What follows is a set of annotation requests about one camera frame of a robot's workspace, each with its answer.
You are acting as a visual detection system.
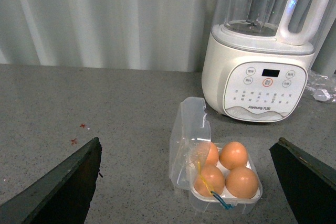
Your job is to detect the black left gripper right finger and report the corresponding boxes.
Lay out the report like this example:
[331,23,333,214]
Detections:
[269,137,335,223]

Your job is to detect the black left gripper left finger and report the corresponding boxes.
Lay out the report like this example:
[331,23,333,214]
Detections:
[1,137,102,223]

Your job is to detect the brown egg top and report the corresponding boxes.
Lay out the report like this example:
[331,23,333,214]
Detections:
[225,167,258,199]

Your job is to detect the brown egg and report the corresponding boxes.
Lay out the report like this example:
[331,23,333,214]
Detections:
[194,164,225,197]
[219,142,248,170]
[225,167,258,199]
[196,142,219,166]

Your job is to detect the clear plastic egg box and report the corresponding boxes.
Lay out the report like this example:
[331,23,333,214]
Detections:
[169,97,263,214]

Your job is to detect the brown egg in box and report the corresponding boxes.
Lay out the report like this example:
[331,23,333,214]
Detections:
[219,142,248,170]
[194,164,225,197]
[196,142,219,166]

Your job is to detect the clear plastic bag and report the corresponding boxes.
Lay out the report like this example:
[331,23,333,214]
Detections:
[303,70,335,104]

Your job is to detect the white Joyoung blender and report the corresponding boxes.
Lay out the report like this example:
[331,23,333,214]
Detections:
[202,0,330,122]

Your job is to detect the grey curtain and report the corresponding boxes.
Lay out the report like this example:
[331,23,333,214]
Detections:
[0,0,336,78]

